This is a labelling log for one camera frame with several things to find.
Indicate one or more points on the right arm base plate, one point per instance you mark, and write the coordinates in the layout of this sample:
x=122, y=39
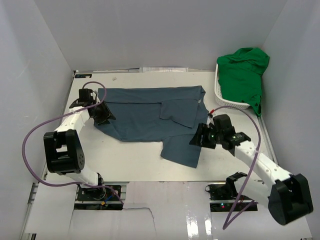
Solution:
x=221, y=200

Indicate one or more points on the green t shirt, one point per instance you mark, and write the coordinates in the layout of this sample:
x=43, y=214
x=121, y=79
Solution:
x=240, y=76

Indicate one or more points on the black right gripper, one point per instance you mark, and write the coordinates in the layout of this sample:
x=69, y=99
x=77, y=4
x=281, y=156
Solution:
x=202, y=129

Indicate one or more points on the papers behind table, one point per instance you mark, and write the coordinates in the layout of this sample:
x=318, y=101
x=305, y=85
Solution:
x=163, y=69

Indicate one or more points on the blue t shirt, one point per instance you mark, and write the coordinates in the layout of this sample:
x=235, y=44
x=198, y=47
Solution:
x=169, y=115

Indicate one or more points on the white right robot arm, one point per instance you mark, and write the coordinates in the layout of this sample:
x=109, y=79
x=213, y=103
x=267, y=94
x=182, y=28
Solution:
x=285, y=195

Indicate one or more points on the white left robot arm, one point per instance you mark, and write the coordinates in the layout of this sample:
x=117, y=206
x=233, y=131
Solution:
x=63, y=151

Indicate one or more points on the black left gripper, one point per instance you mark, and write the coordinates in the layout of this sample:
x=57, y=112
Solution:
x=106, y=114

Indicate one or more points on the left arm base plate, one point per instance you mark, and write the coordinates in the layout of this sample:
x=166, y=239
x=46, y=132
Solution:
x=98, y=199

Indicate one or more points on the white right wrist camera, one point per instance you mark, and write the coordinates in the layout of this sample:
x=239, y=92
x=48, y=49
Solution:
x=210, y=121

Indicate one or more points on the white plastic basket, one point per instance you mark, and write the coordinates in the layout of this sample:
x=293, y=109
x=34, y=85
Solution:
x=219, y=98

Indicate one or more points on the black label sticker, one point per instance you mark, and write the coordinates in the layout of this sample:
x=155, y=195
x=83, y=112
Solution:
x=83, y=76

